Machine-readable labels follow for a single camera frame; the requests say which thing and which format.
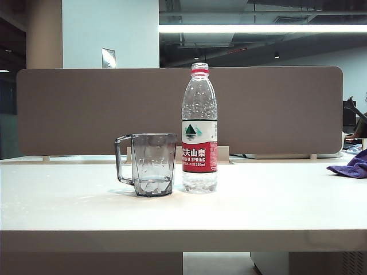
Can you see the ceiling light strip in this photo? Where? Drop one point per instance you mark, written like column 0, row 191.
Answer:
column 258, row 28

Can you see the transparent grey plastic mug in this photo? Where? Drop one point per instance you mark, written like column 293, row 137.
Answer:
column 155, row 172

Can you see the black background monitor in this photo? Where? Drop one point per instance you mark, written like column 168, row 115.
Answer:
column 349, row 120

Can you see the silver wall plate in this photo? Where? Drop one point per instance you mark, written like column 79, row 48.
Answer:
column 108, row 57

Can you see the background seated person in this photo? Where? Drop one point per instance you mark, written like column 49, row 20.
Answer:
column 362, row 129

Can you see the clear water bottle red label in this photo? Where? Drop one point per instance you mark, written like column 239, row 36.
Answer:
column 198, row 160

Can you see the purple cloth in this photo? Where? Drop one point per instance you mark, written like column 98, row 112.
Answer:
column 352, row 170

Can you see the brown desk partition panel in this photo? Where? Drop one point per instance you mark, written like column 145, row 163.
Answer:
column 86, row 114

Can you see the wide beige partition bracket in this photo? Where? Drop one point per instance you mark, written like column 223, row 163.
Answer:
column 223, row 154

